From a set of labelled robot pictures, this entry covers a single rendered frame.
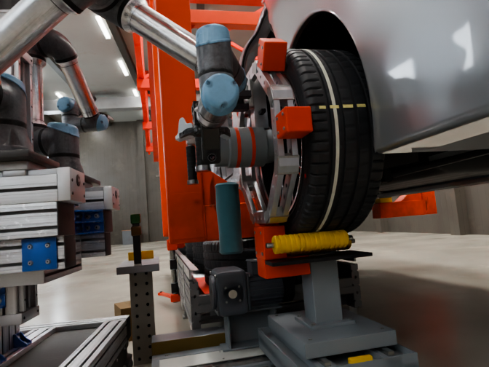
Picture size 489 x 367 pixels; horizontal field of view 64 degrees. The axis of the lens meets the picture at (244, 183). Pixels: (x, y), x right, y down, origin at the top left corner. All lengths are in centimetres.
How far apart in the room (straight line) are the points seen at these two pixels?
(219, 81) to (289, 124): 31
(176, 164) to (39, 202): 77
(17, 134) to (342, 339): 109
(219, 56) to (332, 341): 87
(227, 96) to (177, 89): 107
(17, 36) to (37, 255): 55
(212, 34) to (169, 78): 103
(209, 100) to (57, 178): 52
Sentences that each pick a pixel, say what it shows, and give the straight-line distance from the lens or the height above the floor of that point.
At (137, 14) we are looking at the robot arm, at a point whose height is 113.
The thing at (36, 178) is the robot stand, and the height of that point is 75.
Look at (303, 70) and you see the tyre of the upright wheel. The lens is 120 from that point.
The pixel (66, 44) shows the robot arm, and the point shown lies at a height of 138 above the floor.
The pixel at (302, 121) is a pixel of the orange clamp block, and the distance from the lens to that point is 106.
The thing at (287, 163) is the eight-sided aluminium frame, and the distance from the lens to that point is 112.
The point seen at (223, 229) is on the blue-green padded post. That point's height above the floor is 57.
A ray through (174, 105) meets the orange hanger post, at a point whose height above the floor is 114.
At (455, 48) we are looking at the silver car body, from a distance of 88.
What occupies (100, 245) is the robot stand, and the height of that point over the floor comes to 55.
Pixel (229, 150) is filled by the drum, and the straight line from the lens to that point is 130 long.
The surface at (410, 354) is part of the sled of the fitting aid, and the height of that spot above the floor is 16.
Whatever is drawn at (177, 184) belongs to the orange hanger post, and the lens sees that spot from 176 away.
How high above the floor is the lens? 59
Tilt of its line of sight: 6 degrees up
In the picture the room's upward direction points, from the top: 5 degrees counter-clockwise
